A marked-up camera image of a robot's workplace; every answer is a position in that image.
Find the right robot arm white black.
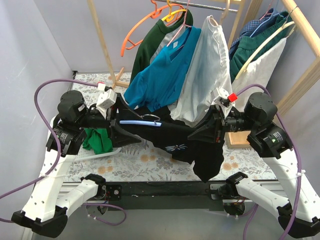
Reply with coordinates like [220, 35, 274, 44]
[188, 92, 320, 239]

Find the dark green raglan shirt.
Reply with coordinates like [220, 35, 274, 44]
[129, 11, 186, 85]

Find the yellow plastic hanger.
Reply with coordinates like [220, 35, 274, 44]
[161, 0, 187, 23]

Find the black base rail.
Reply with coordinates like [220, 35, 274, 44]
[86, 180, 256, 212]

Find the white garment right rack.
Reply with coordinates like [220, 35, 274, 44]
[231, 37, 287, 111]

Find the floral table cloth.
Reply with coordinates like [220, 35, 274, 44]
[59, 71, 278, 182]

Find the white plastic laundry basket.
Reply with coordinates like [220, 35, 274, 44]
[48, 117, 122, 162]

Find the beige wooden hanger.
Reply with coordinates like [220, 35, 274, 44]
[213, 0, 231, 25]

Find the teal green garment right rack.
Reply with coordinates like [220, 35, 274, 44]
[229, 11, 292, 82]

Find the pink wire hanger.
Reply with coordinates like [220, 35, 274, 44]
[166, 0, 191, 47]

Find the black daisy t shirt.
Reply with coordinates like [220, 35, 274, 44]
[120, 106, 225, 183]

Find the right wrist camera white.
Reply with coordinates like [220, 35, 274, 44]
[211, 87, 235, 108]

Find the light blue hanger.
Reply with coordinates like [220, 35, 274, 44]
[119, 114, 162, 127]

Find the cream plastic hanger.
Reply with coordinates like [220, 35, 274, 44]
[234, 21, 296, 80]

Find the bright green t shirt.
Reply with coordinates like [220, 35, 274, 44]
[82, 128, 113, 155]

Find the blue checked shirt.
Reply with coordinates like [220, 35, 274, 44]
[229, 8, 287, 60]

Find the white t shirt on hanger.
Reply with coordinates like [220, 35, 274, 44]
[168, 15, 232, 127]

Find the metal hanging rod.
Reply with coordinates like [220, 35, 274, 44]
[169, 0, 239, 13]

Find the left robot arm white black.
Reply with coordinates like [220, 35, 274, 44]
[11, 89, 140, 238]

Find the orange plastic hanger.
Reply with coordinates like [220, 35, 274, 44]
[120, 0, 172, 57]

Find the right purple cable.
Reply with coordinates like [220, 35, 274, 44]
[229, 83, 307, 240]

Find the wooden clothes rack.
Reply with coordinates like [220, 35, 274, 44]
[94, 0, 320, 156]

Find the teal blue t shirt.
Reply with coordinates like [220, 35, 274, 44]
[124, 26, 202, 112]

